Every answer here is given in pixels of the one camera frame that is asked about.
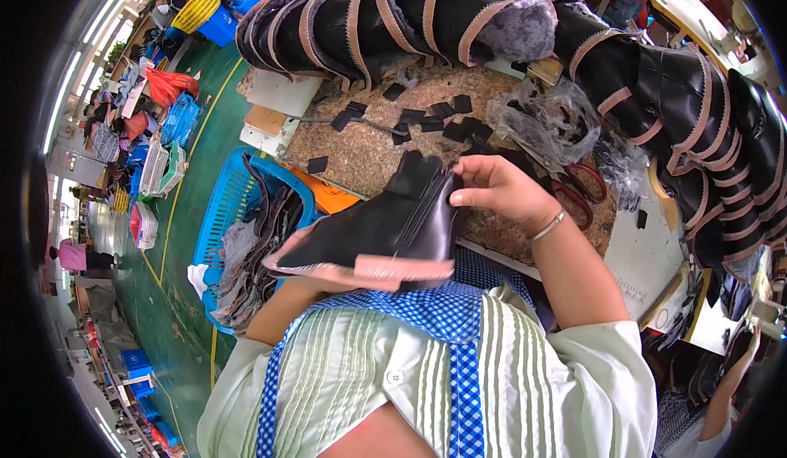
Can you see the speckled brown work board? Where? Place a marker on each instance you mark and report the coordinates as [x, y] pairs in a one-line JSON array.
[[369, 150]]

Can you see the black pink-trimmed boot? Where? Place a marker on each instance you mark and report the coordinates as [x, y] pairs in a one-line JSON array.
[[369, 230]]

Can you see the blue plastic basket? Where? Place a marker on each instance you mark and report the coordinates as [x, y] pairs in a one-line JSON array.
[[230, 206]]

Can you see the scattered black elastic patches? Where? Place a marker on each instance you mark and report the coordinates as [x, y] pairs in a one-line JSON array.
[[430, 123]]

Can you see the blue plastic crate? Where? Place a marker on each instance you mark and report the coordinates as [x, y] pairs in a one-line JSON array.
[[219, 26]]

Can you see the beige sewing machine table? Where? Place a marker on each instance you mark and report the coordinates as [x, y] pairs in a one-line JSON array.
[[682, 9]]

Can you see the small blue mesh basket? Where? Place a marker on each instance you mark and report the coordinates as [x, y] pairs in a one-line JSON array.
[[180, 120]]

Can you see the grey metal rod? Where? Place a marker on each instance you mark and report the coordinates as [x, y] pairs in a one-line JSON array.
[[344, 123]]

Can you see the row of black boot uppers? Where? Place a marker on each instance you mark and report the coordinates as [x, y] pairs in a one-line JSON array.
[[430, 21]]

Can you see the white plastic baskets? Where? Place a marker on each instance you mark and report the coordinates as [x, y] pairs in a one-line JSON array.
[[161, 169]]

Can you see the white cloth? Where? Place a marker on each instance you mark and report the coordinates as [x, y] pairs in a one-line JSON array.
[[197, 279]]

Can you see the orange plastic sheet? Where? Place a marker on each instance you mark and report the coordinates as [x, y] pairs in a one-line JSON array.
[[329, 192]]

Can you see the person's right hand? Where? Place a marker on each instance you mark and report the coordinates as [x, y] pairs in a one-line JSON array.
[[507, 190]]

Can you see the red plastic bag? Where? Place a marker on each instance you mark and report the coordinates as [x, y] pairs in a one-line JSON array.
[[169, 86]]

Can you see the pile of shoe upper pieces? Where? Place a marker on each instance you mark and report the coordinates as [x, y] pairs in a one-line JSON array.
[[261, 255]]

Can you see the cluttered row of work tables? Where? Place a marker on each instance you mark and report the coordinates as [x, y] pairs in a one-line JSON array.
[[117, 150]]

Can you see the clear plastic bag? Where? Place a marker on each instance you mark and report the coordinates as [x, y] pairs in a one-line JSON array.
[[544, 123]]

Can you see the yellow plastic basket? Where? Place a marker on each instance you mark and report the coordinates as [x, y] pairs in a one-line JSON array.
[[197, 8]]

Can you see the wooden block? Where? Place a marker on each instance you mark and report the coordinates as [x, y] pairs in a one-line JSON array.
[[545, 70]]

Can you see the brown cardboard piece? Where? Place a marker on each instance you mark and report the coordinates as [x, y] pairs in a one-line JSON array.
[[265, 120]]

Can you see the white boards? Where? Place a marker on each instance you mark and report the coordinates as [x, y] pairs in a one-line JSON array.
[[280, 98]]

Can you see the person's body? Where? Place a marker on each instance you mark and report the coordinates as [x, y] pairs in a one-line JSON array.
[[430, 384]]

